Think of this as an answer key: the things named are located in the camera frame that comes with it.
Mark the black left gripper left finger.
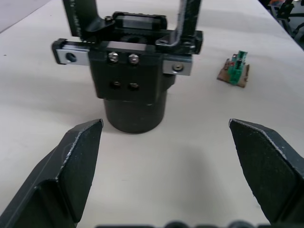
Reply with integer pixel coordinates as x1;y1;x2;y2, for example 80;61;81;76
0;118;105;228

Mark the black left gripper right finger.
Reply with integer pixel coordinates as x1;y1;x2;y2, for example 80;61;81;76
228;118;304;228

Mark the black spare gripper assembly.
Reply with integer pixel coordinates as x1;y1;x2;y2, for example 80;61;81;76
51;0;204;136

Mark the green connector on cardboard scrap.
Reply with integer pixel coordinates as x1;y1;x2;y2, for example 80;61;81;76
216;49;251;88

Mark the black metal frame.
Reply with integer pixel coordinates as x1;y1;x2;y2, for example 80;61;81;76
258;0;304;51

